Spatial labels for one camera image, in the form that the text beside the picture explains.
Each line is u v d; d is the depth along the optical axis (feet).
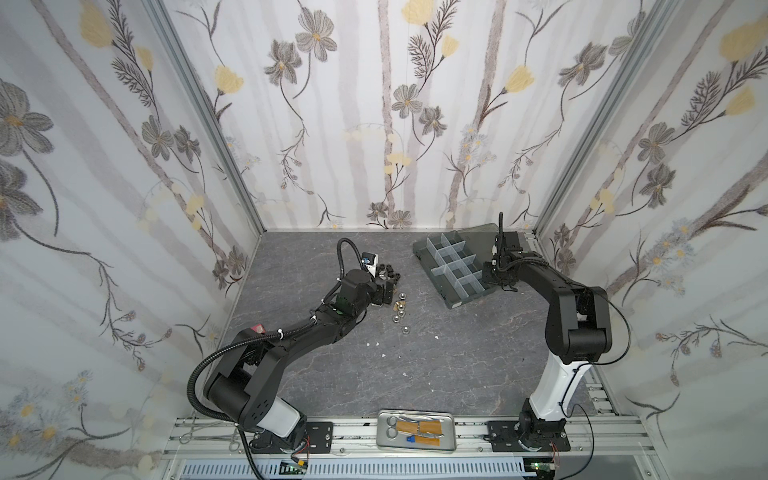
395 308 3.22
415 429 2.45
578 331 1.69
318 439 2.41
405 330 3.04
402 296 3.30
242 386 1.43
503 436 2.40
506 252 2.56
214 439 2.43
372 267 2.52
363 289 2.22
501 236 2.63
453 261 3.50
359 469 2.31
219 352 1.40
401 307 3.22
